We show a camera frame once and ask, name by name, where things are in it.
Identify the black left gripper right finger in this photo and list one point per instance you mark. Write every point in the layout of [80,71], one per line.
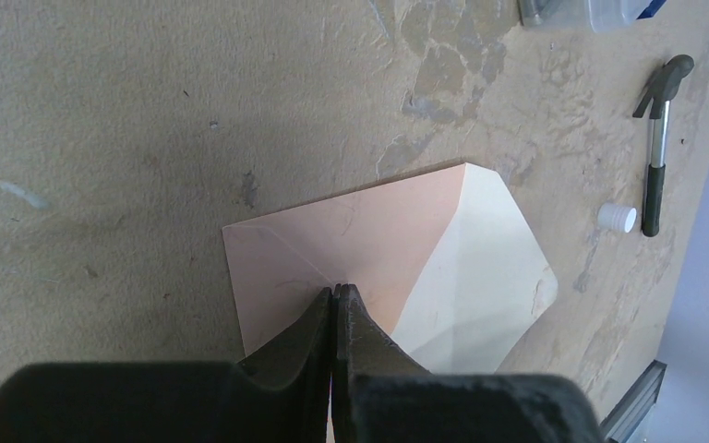
[368,367]

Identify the pink and cream envelope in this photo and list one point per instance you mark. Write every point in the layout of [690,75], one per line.
[445,263]

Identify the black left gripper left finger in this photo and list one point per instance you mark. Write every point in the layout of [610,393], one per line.
[285,394]

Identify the clear plastic organizer box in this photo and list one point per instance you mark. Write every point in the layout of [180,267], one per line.
[594,15]

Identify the aluminium extrusion frame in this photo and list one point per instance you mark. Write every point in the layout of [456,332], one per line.
[629,421]

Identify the small black hammer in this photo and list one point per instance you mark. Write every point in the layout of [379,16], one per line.
[660,90]

